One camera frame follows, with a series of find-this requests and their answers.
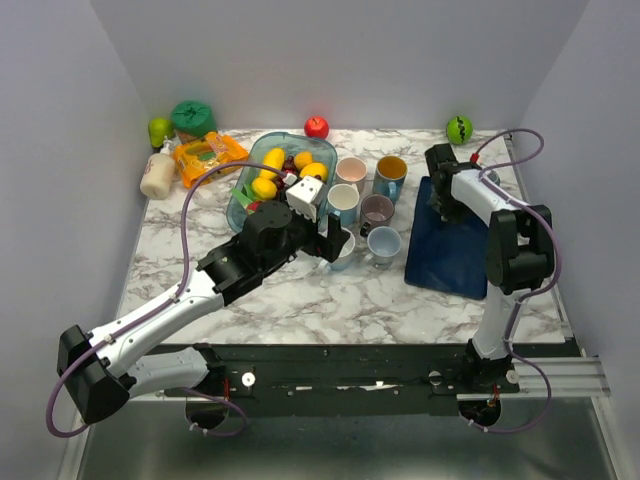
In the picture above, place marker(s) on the red apple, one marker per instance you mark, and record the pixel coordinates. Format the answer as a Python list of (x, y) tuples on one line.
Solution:
[(316, 127)]

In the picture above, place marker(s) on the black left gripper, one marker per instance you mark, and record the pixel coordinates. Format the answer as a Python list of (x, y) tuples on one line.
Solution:
[(319, 245)]

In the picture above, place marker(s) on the clear blue fruit tray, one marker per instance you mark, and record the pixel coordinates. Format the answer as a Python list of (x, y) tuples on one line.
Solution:
[(321, 150)]

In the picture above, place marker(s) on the dark blue tray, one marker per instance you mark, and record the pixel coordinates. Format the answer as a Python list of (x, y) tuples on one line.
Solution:
[(445, 257)]

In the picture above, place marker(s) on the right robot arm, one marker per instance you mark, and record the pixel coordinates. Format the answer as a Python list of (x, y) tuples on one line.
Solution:
[(520, 255)]

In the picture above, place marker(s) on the purple mug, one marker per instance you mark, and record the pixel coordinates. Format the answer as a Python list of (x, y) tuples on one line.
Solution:
[(376, 210)]

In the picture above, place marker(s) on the yellow lemon right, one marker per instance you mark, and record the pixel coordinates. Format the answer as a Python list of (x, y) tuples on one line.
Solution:
[(315, 170)]

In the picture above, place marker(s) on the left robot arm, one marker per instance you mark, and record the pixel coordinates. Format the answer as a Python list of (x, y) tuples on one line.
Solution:
[(97, 369)]

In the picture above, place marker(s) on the yellow lemon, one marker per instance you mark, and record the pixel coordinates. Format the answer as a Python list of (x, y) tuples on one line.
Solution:
[(264, 189), (315, 170)]

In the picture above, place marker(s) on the blue butterfly mug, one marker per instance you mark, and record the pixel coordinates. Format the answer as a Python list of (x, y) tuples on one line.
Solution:
[(389, 177)]

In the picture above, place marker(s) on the yellow lemon left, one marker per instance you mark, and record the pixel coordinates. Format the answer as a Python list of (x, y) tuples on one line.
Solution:
[(264, 189)]

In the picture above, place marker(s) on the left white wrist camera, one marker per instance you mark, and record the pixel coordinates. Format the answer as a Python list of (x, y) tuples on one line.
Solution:
[(306, 196)]

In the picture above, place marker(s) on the green black ball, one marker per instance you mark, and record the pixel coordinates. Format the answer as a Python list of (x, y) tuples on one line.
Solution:
[(459, 130)]

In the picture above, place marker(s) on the yellow mango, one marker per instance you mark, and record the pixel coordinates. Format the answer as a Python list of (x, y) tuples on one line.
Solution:
[(275, 159)]

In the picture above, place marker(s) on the orange snack bag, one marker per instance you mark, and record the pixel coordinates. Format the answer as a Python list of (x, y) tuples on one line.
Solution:
[(198, 157)]

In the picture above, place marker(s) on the red dragon fruit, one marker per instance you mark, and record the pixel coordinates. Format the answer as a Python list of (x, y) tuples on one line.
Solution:
[(247, 198)]

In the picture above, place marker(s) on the grey white mug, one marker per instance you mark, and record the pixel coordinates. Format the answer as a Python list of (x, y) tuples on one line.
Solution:
[(384, 243)]

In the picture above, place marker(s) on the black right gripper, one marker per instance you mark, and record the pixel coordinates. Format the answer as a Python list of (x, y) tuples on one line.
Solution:
[(454, 215)]

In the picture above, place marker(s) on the green pear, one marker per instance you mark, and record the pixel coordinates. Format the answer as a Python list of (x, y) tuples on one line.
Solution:
[(159, 129)]

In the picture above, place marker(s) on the black table frame rail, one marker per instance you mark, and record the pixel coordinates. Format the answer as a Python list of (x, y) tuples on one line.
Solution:
[(349, 380)]

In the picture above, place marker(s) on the light blue faceted mug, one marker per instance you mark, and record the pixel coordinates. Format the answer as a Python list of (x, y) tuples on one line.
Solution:
[(343, 201)]

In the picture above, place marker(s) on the dark teal mug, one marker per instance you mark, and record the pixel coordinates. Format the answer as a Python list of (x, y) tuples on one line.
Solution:
[(494, 177)]

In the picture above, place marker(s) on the pink mug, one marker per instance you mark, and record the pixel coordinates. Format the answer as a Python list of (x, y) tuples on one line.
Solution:
[(352, 171)]

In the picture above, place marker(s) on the small orange fruit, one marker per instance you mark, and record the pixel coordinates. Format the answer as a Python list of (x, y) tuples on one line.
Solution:
[(303, 159)]

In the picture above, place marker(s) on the light blue white mug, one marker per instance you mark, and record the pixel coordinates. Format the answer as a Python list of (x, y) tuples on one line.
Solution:
[(345, 257)]

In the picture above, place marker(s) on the cream lotion bottle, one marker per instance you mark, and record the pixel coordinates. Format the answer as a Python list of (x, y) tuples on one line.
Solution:
[(159, 173)]

